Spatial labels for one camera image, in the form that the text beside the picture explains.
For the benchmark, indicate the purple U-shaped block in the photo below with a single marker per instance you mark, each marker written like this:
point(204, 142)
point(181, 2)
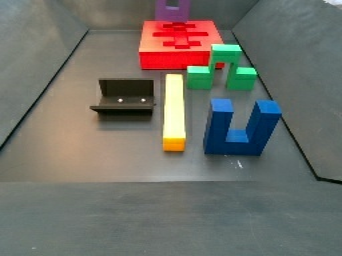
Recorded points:
point(172, 13)

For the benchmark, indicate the green zigzag block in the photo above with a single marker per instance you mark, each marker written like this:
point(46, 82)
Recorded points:
point(224, 56)

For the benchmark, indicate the black angled fixture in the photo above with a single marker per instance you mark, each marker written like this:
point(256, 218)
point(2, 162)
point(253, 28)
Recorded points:
point(125, 95)

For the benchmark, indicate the red puzzle board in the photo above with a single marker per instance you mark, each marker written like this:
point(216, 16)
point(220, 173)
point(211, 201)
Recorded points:
point(173, 45)

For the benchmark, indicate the yellow long block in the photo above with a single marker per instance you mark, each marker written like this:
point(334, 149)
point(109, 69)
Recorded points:
point(173, 124)

